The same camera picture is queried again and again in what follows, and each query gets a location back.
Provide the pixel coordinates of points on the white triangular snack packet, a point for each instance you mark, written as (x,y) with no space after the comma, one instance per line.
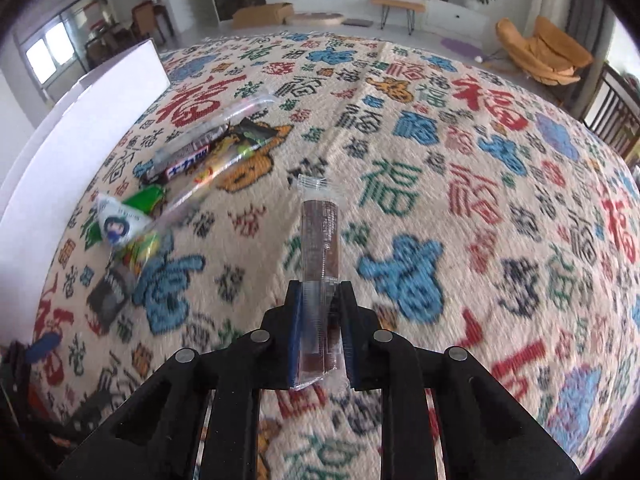
(120,222)

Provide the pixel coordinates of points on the white cardboard box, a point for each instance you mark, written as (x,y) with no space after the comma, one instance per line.
(75,160)

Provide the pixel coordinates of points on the grey floor cushion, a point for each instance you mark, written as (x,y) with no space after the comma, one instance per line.
(359,23)

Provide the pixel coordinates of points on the yellow green snack packet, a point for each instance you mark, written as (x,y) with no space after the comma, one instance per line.
(142,252)

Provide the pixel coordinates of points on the long clear snack packet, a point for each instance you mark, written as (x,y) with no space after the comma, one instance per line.
(235,110)

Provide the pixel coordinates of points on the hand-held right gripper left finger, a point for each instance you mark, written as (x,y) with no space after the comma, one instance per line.
(296,330)

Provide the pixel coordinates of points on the balcony window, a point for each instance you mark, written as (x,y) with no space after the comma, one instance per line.
(50,52)

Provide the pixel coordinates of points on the black green snack packet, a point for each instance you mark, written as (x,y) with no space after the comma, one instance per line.
(255,132)

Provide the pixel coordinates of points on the white television cabinet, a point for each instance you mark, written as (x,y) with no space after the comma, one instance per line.
(450,15)

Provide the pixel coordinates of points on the orange lounge chair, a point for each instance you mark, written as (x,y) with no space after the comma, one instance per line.
(542,55)

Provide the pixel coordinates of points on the grey curtain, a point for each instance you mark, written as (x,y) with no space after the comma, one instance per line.
(585,25)

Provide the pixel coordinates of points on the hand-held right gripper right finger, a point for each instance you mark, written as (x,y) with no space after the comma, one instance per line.
(348,340)

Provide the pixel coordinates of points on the wooden dining table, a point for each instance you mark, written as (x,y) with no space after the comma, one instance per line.
(110,45)

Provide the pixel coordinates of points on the round beige floor cushion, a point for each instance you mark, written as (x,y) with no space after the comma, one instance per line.
(315,18)

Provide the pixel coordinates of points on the dark wooden slatted chair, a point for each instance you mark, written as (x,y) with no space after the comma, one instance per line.
(615,115)

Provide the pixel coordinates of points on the brown cardboard box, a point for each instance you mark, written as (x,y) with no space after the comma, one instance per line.
(260,16)

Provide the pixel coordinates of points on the brown bar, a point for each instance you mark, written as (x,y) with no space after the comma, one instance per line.
(320,250)

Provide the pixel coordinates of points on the long clear candy stick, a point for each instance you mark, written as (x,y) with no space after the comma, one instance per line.
(220,170)

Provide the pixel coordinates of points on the purple floor mat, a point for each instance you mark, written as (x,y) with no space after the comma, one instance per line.
(459,46)

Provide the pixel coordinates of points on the dark chocolate bar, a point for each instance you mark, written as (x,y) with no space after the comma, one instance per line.
(182,160)

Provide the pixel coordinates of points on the printed woven blanket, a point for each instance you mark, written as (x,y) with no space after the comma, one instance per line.
(425,210)

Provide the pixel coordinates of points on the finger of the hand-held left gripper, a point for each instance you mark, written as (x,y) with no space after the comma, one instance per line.
(45,348)

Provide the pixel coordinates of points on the wooden bench with metal legs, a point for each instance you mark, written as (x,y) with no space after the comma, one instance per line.
(397,4)

